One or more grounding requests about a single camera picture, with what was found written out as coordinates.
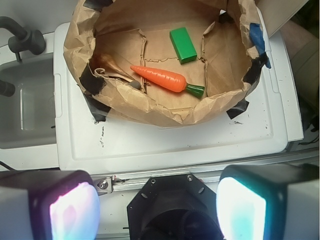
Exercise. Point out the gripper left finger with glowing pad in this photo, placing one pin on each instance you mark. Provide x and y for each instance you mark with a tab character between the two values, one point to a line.
48	205

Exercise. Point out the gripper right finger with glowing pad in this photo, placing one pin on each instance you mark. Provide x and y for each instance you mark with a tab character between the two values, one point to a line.
269	202

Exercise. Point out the green rectangular block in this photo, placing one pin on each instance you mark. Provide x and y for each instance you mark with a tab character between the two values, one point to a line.
183	45

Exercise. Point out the white toy sink basin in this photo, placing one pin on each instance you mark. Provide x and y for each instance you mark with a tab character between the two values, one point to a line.
27	118

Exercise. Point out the grey plush toy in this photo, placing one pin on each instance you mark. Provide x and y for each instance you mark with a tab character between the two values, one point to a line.
135	84

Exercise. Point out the tan conch seashell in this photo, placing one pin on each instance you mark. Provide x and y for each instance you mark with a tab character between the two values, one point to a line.
108	63

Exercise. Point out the orange toy carrot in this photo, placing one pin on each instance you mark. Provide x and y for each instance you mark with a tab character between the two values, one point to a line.
169	80

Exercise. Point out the dark grey toy faucet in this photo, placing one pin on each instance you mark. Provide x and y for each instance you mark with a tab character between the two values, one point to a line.
23	39

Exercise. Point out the blue masking tape piece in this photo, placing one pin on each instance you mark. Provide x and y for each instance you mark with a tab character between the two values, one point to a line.
256	36

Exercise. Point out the crumpled brown paper bag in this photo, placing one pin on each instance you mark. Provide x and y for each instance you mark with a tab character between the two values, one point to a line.
137	32

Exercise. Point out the metal corner bracket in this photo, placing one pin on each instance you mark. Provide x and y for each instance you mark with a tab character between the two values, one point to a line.
103	185

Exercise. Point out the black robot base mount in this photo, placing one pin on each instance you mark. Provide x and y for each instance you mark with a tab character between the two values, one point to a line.
176	207

